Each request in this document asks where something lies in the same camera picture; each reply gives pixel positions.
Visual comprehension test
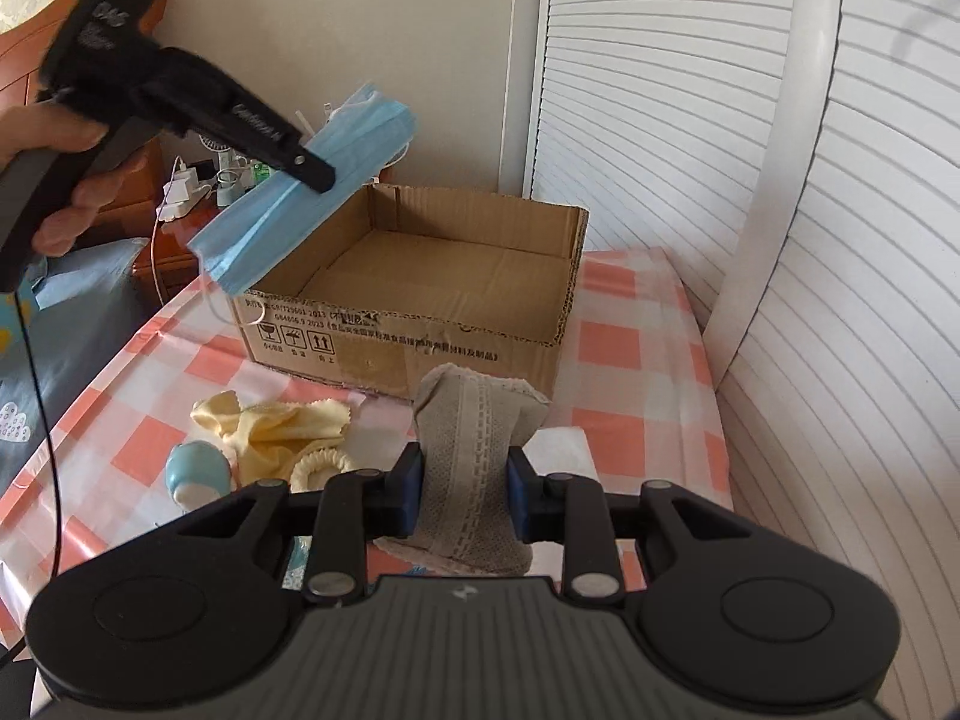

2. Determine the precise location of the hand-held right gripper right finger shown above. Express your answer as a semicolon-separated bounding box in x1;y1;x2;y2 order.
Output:
506;446;752;605

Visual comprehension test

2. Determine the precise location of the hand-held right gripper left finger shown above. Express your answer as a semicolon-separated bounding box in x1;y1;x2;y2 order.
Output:
176;441;425;605

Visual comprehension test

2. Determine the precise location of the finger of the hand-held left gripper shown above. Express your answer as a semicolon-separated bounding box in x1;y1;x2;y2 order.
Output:
180;82;337;194

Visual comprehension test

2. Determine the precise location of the grey lace sock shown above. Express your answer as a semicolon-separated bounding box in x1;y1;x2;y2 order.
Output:
375;364;553;572

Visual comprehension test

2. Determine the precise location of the blue face mask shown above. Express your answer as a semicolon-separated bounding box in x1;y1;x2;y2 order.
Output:
186;81;418;293

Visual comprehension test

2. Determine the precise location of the pale yellow cloth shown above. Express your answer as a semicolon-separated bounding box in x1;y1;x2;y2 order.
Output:
190;392;353;485

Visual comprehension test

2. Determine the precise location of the brown cardboard box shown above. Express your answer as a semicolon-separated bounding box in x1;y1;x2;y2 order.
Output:
225;181;590;400

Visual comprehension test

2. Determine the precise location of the person's left hand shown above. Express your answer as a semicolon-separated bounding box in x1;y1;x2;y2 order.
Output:
0;100;149;257

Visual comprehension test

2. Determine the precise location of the small desk fan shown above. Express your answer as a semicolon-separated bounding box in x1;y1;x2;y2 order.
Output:
198;131;242;205

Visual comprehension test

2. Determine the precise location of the white folded tissue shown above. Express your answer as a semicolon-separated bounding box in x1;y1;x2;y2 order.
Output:
525;426;602;482

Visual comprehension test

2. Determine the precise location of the cream scrunchie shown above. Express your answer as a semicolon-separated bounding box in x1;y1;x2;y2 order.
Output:
289;444;358;494

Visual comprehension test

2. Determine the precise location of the white charger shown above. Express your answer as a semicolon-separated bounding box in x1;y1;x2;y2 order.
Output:
160;169;209;220

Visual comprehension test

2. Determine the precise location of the orange wooden headboard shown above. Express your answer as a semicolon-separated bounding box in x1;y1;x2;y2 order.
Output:
0;0;170;107

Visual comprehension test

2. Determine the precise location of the orange wooden nightstand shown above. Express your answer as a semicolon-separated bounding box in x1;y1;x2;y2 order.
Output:
75;141;252;302

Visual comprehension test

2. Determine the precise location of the pink checkered tablecloth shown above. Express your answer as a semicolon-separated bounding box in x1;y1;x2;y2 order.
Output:
0;244;737;661

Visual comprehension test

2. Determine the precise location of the light blue round container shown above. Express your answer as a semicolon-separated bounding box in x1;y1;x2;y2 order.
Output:
165;442;230;515

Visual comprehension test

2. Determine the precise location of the blue printed bedding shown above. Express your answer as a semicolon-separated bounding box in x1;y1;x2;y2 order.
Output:
0;236;152;488

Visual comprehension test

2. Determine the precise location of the white louvered door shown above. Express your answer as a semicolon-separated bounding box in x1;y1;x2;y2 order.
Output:
712;0;960;720
517;0;820;332

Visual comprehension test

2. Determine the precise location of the black cable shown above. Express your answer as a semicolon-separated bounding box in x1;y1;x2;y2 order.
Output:
0;289;67;680

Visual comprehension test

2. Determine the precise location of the white door frame post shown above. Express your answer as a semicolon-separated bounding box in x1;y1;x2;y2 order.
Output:
701;0;850;395

